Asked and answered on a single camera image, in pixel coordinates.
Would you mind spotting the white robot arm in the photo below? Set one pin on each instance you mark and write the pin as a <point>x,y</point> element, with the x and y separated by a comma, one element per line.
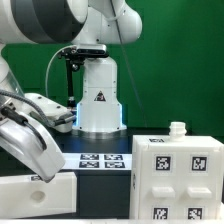
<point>89,26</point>

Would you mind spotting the black camera stand pole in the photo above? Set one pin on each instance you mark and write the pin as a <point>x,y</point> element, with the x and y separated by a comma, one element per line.
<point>71,68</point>

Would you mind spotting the white cabinet top block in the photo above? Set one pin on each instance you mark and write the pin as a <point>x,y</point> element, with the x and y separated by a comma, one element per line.
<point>27,196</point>

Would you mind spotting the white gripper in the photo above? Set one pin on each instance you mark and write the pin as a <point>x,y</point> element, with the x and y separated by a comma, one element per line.
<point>21,142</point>

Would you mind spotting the white cabinet body box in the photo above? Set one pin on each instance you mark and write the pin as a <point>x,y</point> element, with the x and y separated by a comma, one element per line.
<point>179,144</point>

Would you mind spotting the white marker base sheet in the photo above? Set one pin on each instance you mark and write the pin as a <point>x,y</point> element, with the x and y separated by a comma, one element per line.
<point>97,161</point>

